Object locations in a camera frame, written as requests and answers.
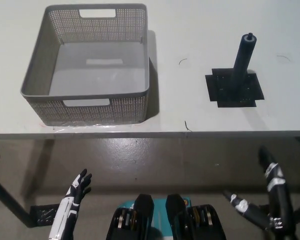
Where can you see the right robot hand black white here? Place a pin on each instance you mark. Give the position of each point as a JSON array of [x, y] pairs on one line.
[[277, 190]]

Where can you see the robot body black teal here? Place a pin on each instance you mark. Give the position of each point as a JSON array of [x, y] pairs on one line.
[[145, 220]]

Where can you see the black square stand base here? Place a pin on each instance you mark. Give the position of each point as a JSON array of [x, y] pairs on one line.
[[217, 87]]

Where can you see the grey perforated plastic basket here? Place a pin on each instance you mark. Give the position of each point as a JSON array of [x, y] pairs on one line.
[[90, 110]]

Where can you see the clear plastic tape strip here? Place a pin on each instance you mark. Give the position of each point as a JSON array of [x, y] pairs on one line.
[[77, 125]]

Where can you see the black floor plate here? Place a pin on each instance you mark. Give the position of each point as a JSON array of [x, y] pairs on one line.
[[43, 212]]

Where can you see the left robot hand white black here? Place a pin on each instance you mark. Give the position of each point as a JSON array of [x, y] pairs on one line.
[[77, 187]]

